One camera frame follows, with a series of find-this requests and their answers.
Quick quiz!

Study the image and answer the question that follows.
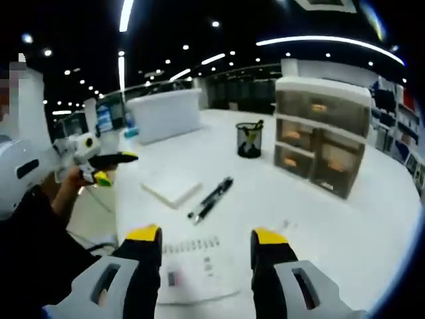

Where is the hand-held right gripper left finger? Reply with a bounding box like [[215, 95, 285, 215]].
[[42, 224, 163, 319]]

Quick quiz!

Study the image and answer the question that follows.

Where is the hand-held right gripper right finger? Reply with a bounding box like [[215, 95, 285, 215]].
[[250, 227, 367, 319]]

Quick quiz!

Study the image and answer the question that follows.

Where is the large white sticky note pad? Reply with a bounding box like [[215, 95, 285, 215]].
[[141, 168, 203, 209]]

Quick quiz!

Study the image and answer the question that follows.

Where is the white spiral notebook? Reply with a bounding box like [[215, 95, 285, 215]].
[[158, 235, 248, 305]]

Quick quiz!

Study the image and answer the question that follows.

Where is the grey black pen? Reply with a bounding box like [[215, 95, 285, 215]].
[[187, 185, 226, 226]]

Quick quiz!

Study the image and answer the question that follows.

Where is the black capped pen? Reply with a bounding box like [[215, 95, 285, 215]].
[[195, 177, 234, 219]]

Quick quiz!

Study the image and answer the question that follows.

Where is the black mesh pen holder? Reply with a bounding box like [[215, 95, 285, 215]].
[[235, 120, 265, 159]]

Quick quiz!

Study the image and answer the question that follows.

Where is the person's left hand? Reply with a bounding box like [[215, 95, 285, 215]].
[[62, 164, 96, 195]]

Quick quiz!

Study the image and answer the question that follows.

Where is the blue standing banner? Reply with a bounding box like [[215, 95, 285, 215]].
[[96, 104, 114, 134]]

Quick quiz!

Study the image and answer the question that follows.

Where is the translucent white storage box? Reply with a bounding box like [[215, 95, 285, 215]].
[[126, 88, 203, 146]]

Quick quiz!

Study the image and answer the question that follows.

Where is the short ceiling light strip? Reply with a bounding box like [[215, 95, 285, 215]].
[[169, 68, 192, 82], [118, 55, 126, 92], [201, 53, 226, 66]]

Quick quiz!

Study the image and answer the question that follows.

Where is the long curved ceiling light strip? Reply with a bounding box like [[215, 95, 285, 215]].
[[118, 0, 134, 33], [255, 35, 406, 66]]

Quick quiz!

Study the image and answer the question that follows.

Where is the group of ceiling spotlights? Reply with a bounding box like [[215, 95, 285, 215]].
[[19, 19, 408, 110]]

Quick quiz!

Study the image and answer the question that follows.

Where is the white plastic drawer cabinet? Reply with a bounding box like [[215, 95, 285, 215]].
[[274, 76, 373, 200]]

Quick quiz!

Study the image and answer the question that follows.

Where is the white ceiling air vent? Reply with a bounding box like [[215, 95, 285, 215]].
[[294, 0, 358, 14]]

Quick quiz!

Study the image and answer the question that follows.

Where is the white wall shelving unit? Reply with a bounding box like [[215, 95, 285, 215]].
[[371, 76, 425, 187]]

